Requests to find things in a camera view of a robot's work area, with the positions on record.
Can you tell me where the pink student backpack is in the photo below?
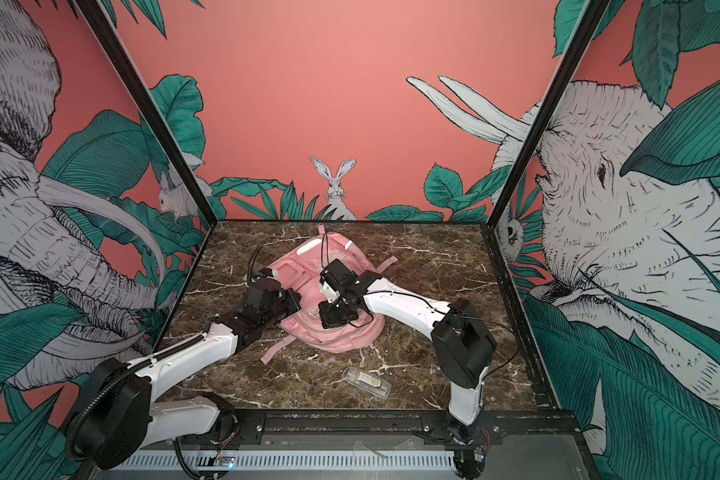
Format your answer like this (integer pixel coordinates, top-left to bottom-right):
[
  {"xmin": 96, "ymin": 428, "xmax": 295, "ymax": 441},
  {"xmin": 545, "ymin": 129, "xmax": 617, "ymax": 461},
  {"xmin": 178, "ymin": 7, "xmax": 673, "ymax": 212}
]
[{"xmin": 261, "ymin": 225, "xmax": 397, "ymax": 364}]

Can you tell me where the black corner frame post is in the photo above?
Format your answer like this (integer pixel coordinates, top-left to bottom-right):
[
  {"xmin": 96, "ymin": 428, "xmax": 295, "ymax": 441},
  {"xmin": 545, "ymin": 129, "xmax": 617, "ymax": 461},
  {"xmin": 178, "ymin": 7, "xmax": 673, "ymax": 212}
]
[
  {"xmin": 75, "ymin": 0, "xmax": 218, "ymax": 229},
  {"xmin": 487, "ymin": 0, "xmax": 609, "ymax": 229}
]

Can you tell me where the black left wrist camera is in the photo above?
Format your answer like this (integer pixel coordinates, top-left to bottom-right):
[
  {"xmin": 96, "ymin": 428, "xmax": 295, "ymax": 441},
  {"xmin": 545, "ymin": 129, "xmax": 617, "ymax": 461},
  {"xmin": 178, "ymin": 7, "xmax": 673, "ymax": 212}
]
[{"xmin": 245, "ymin": 277, "xmax": 282, "ymax": 311}]

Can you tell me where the black left corner frame post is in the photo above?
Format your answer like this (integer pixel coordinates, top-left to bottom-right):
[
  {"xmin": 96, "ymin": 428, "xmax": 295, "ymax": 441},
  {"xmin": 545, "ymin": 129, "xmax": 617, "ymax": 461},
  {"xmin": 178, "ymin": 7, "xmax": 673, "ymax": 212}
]
[{"xmin": 75, "ymin": 0, "xmax": 218, "ymax": 229}]

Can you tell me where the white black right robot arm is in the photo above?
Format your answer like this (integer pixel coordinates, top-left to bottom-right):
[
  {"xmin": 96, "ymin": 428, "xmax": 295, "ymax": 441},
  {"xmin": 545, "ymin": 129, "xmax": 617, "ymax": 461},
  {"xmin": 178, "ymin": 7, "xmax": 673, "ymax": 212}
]
[{"xmin": 319, "ymin": 272, "xmax": 496, "ymax": 426}]

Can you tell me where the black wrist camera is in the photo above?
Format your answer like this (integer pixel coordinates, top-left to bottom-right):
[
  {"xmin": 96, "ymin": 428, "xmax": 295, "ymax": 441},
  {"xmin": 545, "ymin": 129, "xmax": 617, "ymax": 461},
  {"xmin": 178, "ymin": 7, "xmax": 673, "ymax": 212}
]
[
  {"xmin": 319, "ymin": 259, "xmax": 382, "ymax": 303},
  {"xmin": 245, "ymin": 277, "xmax": 282, "ymax": 311}
]

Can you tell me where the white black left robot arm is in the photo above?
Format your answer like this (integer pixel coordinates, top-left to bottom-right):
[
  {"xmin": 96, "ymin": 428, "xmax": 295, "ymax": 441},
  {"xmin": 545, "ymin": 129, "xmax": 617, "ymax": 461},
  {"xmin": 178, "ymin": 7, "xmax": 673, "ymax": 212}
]
[{"xmin": 62, "ymin": 279, "xmax": 301, "ymax": 470}]

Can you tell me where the black front mounting rail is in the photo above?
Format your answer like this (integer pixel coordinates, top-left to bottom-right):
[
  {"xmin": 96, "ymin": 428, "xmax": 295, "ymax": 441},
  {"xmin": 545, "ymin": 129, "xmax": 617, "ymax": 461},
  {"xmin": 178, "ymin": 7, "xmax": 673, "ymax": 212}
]
[{"xmin": 183, "ymin": 408, "xmax": 584, "ymax": 448}]

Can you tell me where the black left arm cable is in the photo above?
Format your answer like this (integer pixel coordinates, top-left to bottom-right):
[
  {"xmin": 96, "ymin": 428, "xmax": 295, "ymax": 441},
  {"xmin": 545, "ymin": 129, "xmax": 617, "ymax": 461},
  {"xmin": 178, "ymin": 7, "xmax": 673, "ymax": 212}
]
[{"xmin": 64, "ymin": 332, "xmax": 205, "ymax": 463}]

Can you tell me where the black right corner frame post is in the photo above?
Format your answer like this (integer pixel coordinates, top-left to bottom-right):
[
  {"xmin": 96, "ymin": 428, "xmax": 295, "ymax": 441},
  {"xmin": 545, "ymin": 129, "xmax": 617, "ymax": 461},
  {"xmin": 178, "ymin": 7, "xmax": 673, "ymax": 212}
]
[{"xmin": 487, "ymin": 0, "xmax": 609, "ymax": 229}]

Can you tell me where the white ventilation grille strip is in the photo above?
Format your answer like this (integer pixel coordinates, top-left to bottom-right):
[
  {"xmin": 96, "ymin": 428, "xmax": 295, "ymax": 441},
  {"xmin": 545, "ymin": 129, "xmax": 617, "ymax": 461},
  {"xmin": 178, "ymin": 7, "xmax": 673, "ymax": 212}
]
[{"xmin": 119, "ymin": 449, "xmax": 457, "ymax": 472}]

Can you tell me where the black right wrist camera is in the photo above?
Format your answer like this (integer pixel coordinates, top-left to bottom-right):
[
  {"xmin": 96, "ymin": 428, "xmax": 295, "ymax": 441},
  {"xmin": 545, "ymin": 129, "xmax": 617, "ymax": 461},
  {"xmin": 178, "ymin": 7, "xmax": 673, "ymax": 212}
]
[{"xmin": 319, "ymin": 259, "xmax": 382, "ymax": 303}]

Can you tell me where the clear plastic eraser box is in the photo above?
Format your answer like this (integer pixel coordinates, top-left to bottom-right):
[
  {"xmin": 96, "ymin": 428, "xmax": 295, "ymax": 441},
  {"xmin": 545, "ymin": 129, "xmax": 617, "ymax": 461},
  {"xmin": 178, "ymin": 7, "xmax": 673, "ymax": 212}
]
[{"xmin": 342, "ymin": 367, "xmax": 391, "ymax": 399}]

